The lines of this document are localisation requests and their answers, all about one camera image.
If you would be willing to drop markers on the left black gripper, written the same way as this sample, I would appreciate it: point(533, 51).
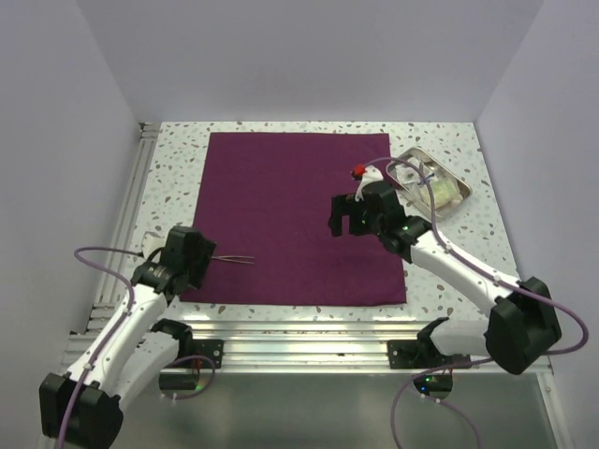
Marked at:
point(203, 255)

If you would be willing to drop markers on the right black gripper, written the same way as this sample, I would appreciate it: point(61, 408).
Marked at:
point(345, 205)

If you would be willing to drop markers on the dark tweezers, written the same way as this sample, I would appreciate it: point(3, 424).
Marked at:
point(238, 259)

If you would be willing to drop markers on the purple cloth mat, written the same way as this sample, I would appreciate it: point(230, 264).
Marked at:
point(268, 195)

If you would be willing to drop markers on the green gauze bag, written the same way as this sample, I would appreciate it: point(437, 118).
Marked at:
point(440, 193)

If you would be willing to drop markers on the metal tray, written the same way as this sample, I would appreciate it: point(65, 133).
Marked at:
point(419, 159)

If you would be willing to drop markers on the clear pouch with small parts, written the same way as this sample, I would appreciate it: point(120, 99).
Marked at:
point(406, 175)

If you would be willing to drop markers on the clear bag blue white gloves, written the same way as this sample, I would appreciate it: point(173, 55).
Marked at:
point(426, 177)

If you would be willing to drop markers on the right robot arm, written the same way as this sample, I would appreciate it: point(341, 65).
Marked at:
point(519, 323)

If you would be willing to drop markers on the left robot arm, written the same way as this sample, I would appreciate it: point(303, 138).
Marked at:
point(86, 404)

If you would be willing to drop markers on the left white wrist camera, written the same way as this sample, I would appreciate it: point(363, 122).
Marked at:
point(151, 242)

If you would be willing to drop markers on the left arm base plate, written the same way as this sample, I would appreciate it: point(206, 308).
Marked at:
point(212, 349)

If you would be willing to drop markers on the aluminium frame rails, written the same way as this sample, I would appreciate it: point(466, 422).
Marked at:
point(299, 342)

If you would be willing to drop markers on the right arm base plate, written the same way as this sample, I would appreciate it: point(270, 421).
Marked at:
point(414, 354)

